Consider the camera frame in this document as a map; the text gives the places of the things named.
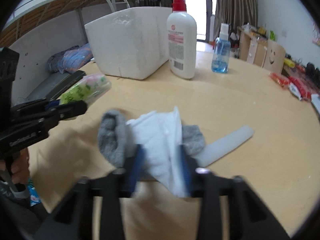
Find white foam strip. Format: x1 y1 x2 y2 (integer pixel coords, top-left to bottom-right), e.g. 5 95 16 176
194 125 254 167

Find green tissue packet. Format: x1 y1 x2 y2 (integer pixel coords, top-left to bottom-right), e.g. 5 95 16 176
60 74 112 106

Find grey sock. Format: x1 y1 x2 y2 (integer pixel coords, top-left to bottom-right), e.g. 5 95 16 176
98 110 206 168

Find white tissue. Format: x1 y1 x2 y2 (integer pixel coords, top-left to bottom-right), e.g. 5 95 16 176
126 107 188 198

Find person's left hand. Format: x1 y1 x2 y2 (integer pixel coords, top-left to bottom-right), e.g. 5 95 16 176
11 148 30 185

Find black smartphone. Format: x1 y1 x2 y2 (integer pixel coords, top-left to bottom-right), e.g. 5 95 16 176
46 70 86 100

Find metal bunk bed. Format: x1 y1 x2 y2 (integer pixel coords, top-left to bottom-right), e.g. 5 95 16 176
0 0 161 51

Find white styrofoam box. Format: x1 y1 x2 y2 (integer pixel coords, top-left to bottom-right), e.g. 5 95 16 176
85 7 172 80

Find red wrapped snack pack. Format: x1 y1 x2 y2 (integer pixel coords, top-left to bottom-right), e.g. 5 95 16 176
289 76 311 101

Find printed paper sheet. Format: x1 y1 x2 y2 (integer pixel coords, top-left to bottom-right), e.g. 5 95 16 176
311 94 320 116

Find red snack packet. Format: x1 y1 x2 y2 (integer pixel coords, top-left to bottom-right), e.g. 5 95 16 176
268 73 290 88

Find black headphones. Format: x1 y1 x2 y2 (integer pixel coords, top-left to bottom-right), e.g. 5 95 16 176
305 62 319 83

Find wooden smiley chair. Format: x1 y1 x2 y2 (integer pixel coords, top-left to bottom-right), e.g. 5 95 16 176
263 39 286 74

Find blue spray bottle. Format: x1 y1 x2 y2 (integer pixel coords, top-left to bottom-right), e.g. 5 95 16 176
212 23 231 73

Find wooden desk with drawers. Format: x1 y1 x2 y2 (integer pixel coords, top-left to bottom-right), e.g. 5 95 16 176
238 27 267 67

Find white lotion pump bottle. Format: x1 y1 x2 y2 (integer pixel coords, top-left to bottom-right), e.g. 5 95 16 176
167 0 197 80

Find right brown curtain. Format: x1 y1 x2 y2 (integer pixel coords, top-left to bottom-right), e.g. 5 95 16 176
214 0 258 37

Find glass balcony door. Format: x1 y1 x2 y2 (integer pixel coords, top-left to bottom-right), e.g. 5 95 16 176
185 0 217 43

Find anime wall poster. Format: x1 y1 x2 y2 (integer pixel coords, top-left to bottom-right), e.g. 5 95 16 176
312 22 320 46

